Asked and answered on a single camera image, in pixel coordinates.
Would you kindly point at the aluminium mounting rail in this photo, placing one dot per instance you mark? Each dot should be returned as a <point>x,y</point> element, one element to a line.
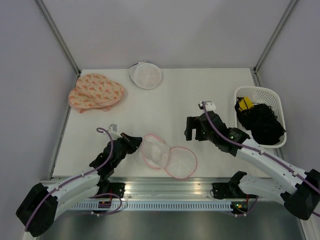
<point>155,189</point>

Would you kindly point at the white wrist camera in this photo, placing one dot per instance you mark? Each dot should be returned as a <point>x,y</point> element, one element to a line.
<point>207,105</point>
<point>113,131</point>

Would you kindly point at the white slotted cable duct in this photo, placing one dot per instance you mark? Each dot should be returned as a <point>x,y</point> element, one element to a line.
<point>95,205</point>

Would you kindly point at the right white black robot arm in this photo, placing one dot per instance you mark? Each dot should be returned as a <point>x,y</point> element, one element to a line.
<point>231,140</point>

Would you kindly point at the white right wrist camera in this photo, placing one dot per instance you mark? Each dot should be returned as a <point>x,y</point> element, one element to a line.
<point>207,105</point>

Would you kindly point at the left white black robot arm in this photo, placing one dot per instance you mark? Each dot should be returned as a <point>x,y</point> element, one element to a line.
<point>45,203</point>

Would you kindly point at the black lace bra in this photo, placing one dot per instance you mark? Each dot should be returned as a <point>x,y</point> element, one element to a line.
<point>263,124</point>

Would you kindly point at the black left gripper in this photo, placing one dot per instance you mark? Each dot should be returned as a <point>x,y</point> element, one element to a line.
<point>133,142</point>

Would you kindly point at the right aluminium frame post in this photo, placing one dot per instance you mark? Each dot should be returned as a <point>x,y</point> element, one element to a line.
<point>275,34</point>

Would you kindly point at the pink-trimmed mesh laundry bag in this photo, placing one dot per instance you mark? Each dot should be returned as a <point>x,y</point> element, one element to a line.
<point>178,162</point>

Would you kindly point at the yellow bra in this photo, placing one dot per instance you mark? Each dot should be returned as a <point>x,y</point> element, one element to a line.
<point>243,104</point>

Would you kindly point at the left aluminium frame post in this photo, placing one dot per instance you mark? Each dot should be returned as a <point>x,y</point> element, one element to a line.
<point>57,35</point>

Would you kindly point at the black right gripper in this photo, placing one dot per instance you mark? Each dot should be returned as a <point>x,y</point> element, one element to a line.
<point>193,122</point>

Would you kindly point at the white mesh laundry bag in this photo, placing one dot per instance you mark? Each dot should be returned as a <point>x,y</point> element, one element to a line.
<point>145,75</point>

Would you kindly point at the orange floral patterned bra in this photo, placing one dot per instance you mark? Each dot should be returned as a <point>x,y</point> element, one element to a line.
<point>95,91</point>

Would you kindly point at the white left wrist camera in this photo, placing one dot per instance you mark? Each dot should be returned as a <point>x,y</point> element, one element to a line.
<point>113,131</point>

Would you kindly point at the aluminium frame post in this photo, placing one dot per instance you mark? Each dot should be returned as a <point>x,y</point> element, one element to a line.
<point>57,35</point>
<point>275,34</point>

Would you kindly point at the white perforated plastic basket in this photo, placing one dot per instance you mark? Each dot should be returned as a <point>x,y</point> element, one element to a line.
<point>259,95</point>

